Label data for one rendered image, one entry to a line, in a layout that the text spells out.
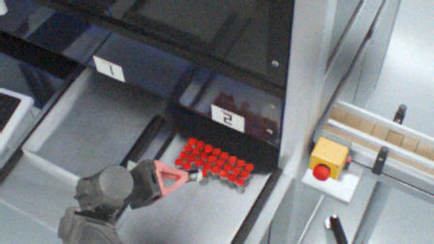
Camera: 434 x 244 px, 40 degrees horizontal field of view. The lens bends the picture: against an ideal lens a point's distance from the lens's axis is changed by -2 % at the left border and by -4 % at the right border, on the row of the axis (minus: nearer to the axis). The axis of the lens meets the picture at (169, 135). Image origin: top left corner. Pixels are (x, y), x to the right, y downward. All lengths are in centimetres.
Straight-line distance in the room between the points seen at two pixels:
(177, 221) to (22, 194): 41
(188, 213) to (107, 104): 40
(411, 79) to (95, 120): 168
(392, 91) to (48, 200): 177
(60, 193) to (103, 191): 63
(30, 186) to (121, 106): 33
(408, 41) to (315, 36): 198
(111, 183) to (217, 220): 56
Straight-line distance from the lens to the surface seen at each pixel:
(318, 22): 109
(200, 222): 148
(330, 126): 155
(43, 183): 161
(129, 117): 166
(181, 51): 135
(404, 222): 254
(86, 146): 163
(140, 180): 106
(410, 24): 316
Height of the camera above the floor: 223
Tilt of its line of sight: 57 degrees down
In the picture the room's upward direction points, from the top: 10 degrees counter-clockwise
